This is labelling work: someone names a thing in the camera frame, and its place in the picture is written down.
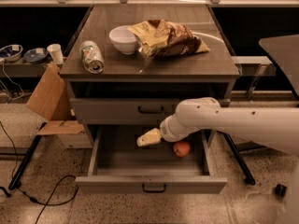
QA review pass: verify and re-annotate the blue patterned bowl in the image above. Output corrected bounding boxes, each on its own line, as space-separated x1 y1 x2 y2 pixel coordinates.
23 48 49 63
0 44 23 63

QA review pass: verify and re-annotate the grey drawer cabinet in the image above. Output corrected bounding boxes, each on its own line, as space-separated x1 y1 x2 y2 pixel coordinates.
60 4 239 142

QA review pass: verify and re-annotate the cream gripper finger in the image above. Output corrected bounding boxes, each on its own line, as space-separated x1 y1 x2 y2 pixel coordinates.
136 128 162 147

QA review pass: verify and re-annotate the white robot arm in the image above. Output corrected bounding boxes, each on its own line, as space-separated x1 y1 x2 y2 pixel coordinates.
137 35 299 156

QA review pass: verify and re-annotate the blue patterned bowl right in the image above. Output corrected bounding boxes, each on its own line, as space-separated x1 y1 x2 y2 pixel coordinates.
23 48 49 63

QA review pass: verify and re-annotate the red apple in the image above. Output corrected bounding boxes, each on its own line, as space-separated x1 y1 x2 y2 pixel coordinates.
173 141 191 158

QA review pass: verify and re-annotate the blue patterned bowl left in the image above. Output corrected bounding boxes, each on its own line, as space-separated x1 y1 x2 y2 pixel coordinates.
0 44 23 63

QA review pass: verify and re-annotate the black left table leg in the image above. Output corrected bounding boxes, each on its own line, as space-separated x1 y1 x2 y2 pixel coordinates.
8 134 41 190

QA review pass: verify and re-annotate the closed grey upper drawer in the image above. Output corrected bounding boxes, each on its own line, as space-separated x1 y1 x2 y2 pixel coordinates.
69 97 231 125

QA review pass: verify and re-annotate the white ceramic bowl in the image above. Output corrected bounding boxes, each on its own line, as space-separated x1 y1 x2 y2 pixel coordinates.
109 25 138 55

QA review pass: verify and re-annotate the black metal stand frame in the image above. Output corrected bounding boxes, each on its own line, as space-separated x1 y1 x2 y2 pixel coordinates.
223 133 263 186

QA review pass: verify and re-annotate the open grey middle drawer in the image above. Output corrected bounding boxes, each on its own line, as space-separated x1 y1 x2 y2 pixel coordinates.
76 126 227 194

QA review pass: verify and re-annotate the white paper cup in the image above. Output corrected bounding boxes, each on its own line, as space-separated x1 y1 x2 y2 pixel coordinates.
47 44 64 64

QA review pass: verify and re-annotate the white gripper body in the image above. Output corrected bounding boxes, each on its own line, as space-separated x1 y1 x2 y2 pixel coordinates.
160 115 199 142

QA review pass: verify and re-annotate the black caster wheel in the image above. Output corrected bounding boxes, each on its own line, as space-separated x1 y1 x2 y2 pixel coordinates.
275 184 287 197

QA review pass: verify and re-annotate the yellow brown chip bag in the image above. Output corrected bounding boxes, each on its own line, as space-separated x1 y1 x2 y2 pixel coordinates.
128 20 209 58

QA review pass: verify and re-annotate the brown cardboard box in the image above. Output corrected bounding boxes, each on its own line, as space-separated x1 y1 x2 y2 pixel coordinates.
26 63 93 148

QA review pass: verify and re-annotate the green white soda can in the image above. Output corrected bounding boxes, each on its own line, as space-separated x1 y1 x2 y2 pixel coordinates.
79 40 104 74

